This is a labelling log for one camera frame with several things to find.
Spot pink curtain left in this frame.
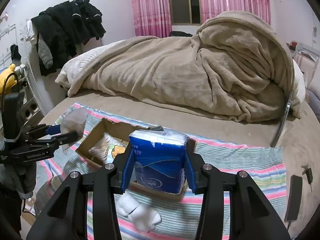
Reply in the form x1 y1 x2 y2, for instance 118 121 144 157
131 0 172 38

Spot white embroidered pillow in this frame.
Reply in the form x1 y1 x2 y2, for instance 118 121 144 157
308 64 320 99

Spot grey pillow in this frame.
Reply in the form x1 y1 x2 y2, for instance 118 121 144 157
306 89 320 122

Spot standing tablet mirror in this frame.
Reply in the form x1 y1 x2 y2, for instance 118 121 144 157
271 92 292 148

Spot cotton swab bag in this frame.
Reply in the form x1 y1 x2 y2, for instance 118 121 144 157
89 132 126 164

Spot beige fleece blanket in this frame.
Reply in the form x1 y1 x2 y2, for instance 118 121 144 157
56 11 295 122

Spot striped colourful towel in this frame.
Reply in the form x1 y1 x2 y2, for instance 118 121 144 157
35 101 288 240

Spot clear plastic bag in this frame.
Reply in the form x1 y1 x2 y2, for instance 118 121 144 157
60 107 87 152

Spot window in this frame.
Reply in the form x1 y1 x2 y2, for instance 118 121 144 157
169 0 201 25

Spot white quilt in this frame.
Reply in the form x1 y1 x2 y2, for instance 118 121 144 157
292 60 306 106

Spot cartoon tissue pack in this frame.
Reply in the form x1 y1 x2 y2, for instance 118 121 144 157
105 145 126 164

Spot keys with black fob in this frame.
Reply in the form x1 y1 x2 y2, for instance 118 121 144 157
301 165 313 191

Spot white socks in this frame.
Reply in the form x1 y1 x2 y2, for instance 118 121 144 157
116 192 162 232

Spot black hanging clothes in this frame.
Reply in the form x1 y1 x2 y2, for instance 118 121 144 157
31 0 106 76

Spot black smartphone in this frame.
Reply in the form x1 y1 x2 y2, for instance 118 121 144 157
284 175 303 222

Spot grey knit gloves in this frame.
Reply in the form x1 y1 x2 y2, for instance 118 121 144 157
148 126 164 131

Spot brown cardboard box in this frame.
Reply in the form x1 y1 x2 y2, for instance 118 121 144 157
76 118 187 202

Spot blue tissue pack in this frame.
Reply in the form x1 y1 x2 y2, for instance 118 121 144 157
129 129 189 194

